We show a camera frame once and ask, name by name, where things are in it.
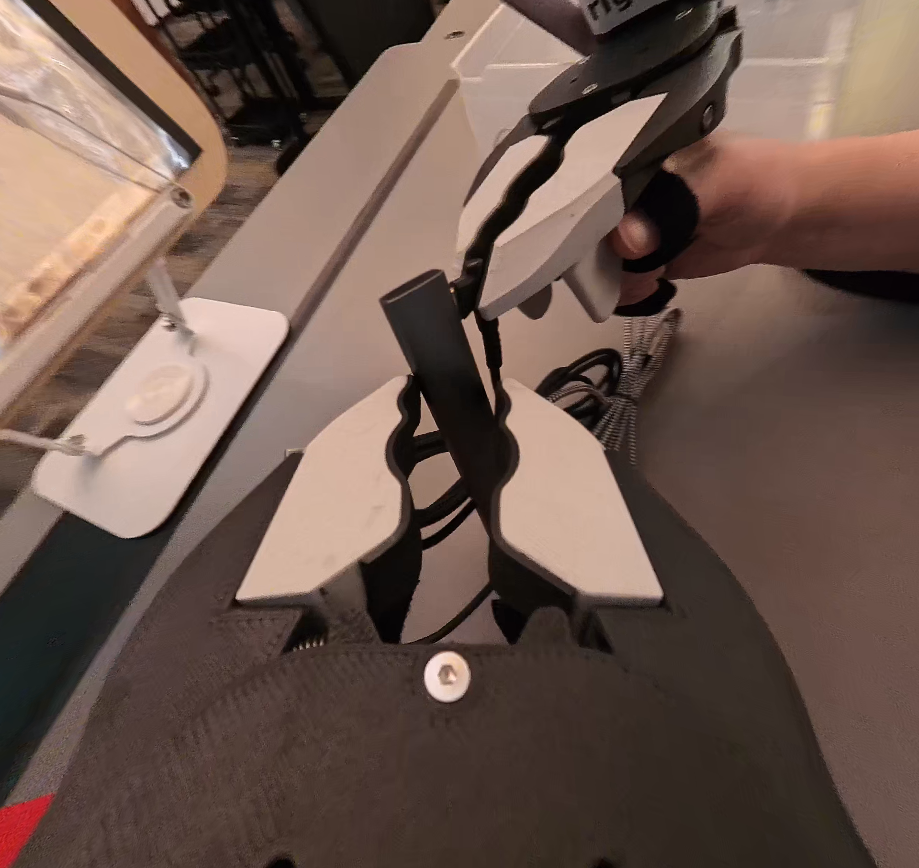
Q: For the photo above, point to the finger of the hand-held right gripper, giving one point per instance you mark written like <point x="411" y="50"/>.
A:
<point x="495" y="193"/>
<point x="567" y="214"/>

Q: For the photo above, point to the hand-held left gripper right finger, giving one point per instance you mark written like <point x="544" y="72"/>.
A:
<point x="567" y="494"/>

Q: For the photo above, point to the wood-framed screen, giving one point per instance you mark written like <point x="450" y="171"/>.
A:
<point x="72" y="200"/>

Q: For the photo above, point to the dark grey usb hub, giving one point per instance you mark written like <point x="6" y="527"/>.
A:
<point x="438" y="365"/>

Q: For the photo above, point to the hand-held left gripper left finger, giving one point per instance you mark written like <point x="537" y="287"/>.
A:
<point x="337" y="509"/>

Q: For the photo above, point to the person's right forearm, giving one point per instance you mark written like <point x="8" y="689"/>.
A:
<point x="861" y="200"/>

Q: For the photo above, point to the black metal rack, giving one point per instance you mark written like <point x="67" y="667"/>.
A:
<point x="215" y="35"/>

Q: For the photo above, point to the clear plastic bin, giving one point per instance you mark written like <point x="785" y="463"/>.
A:
<point x="495" y="92"/>

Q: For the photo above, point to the black office chair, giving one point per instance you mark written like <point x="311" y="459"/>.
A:
<point x="344" y="6"/>

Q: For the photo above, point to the person's right hand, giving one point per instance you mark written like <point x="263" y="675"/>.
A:
<point x="747" y="207"/>

